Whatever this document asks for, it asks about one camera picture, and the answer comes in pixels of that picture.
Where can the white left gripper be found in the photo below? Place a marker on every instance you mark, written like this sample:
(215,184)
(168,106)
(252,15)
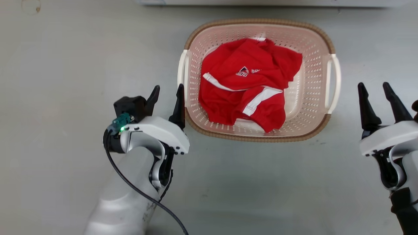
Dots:
(160,130)

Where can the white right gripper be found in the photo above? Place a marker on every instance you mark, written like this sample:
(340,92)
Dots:
(392,137)

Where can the pink plastic laundry basket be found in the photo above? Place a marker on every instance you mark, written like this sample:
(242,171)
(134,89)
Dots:
(313,81)

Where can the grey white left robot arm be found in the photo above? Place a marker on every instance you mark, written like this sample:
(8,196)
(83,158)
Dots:
(127,195)

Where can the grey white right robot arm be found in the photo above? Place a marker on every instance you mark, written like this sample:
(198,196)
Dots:
(409,195)

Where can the red shirt with white stripes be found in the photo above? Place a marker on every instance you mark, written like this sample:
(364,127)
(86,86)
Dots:
(248,62)

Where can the white front-load washing machine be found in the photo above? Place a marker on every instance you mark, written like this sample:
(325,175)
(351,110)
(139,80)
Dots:
(277,2)

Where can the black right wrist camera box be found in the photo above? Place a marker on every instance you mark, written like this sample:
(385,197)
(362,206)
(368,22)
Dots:
(415,111)

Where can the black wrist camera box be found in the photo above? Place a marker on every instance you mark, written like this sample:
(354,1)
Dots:
(415,111)
(130,106)

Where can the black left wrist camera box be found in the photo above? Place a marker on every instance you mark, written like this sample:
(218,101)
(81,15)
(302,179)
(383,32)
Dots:
(130,106)

